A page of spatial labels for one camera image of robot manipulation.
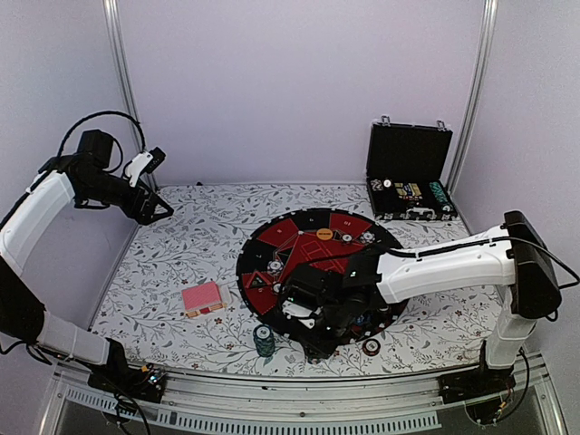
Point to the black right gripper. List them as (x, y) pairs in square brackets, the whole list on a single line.
[(321, 347)]

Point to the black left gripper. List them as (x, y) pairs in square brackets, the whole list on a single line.
[(144, 216)]

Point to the brown 100 poker chip stack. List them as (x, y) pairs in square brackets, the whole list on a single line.
[(371, 347)]

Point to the blue chip stack seat seven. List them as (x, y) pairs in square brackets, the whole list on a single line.
[(275, 267)]

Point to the orange big blind button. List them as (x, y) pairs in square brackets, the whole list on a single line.
[(324, 234)]

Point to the blue chip stack seat one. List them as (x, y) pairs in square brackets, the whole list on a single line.
[(367, 237)]

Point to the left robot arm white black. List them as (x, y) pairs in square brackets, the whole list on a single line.
[(33, 240)]

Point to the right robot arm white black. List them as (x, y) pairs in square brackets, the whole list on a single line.
[(511, 254)]

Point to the green poker chip stack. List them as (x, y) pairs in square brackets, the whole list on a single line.
[(264, 340)]

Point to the round red black poker mat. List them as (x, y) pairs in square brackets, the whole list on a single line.
[(291, 239)]

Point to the red playing card deck box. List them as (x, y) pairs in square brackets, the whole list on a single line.
[(203, 299)]

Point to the black poker chip case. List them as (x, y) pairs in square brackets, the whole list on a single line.
[(403, 171)]

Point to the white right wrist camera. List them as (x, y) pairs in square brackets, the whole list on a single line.
[(305, 319)]

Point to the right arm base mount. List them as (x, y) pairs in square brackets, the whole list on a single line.
[(487, 391)]

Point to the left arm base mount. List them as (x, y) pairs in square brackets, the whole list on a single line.
[(146, 383)]

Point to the left aluminium frame post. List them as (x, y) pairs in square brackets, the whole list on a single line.
[(113, 25)]

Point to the aluminium frame post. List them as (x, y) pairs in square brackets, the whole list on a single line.
[(485, 42), (113, 25)]

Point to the right aluminium frame post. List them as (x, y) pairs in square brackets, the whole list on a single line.
[(485, 42)]

